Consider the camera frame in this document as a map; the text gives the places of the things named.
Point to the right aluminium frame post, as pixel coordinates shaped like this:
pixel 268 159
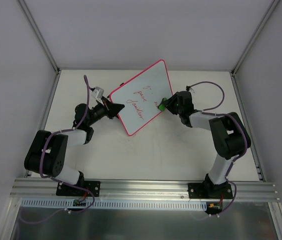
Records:
pixel 261 25

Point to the aluminium mounting rail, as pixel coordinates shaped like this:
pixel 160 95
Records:
pixel 148 190

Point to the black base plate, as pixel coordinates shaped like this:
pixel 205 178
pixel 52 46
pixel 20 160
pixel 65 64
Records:
pixel 88 186
pixel 203 191

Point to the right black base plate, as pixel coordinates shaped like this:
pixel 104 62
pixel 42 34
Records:
pixel 203 191

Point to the green whiteboard eraser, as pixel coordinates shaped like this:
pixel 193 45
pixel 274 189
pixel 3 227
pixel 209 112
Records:
pixel 161 106

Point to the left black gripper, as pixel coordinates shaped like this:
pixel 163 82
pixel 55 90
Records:
pixel 108 108

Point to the aluminium frame post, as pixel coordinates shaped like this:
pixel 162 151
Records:
pixel 261 25
pixel 39 36

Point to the pink framed whiteboard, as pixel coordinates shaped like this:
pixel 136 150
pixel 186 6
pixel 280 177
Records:
pixel 141 96

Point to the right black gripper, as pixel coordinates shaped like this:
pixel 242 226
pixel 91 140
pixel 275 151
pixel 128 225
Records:
pixel 173 103

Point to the white slotted cable duct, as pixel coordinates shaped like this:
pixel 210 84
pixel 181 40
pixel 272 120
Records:
pixel 113 204

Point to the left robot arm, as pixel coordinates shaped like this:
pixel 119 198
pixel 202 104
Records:
pixel 46 155

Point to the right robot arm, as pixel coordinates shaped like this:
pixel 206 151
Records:
pixel 230 138

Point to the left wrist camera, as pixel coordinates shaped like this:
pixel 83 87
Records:
pixel 97 93

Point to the left aluminium frame post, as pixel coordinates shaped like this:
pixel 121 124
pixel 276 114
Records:
pixel 39 36

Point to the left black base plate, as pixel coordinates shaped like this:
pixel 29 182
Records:
pixel 88 186

